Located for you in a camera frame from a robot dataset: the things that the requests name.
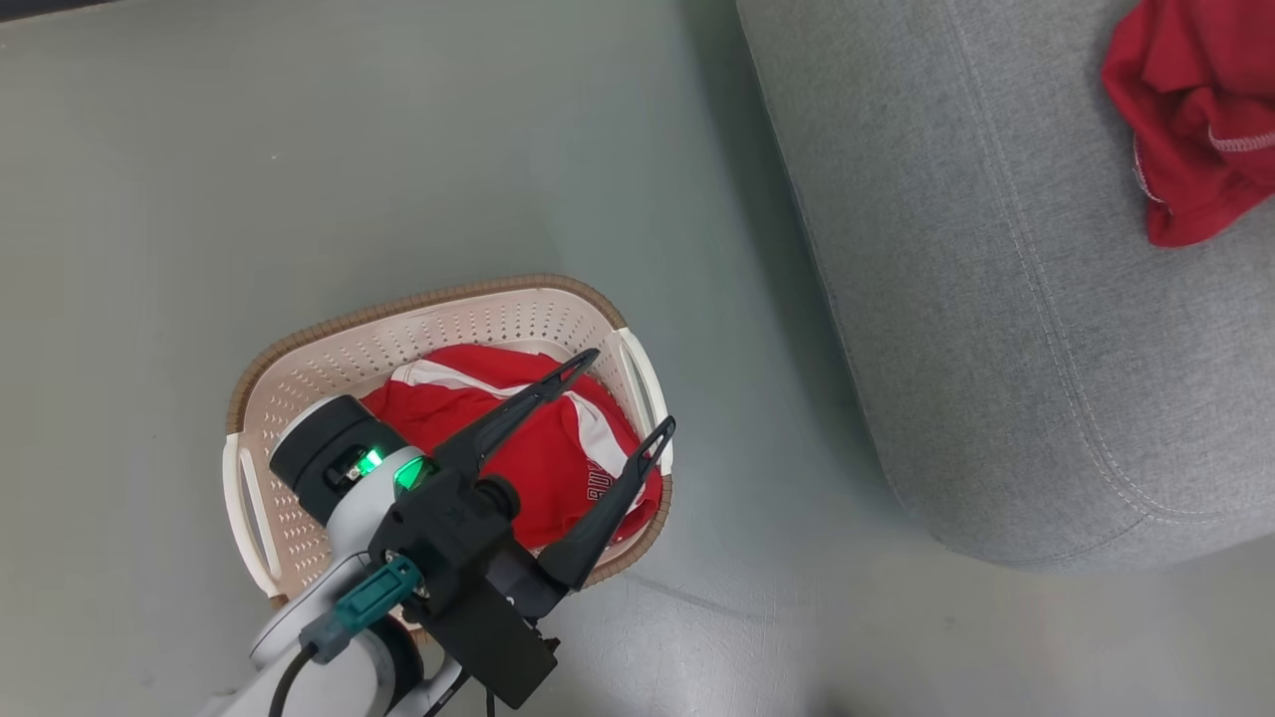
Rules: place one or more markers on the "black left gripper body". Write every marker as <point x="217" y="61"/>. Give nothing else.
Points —
<point x="453" y="528"/>

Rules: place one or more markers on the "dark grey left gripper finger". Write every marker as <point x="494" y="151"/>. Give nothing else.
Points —
<point x="508" y="413"/>
<point x="608" y="508"/>

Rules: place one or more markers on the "red jersey with white stripes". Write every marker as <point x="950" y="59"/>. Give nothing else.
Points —
<point x="558" y="468"/>

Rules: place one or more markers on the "red shorts with white stitching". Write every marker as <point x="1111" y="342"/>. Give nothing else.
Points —
<point x="1195" y="110"/>

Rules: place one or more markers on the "white and grey left robot arm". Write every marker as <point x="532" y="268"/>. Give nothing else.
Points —
<point x="329" y="448"/>

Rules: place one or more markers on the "grey fabric sofa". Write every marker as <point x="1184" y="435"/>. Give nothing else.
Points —
<point x="996" y="299"/>

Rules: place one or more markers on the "cream perforated plastic laundry basket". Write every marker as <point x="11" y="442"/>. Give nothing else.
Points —
<point x="329" y="368"/>

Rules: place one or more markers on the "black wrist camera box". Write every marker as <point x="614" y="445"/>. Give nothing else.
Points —
<point x="493" y="647"/>

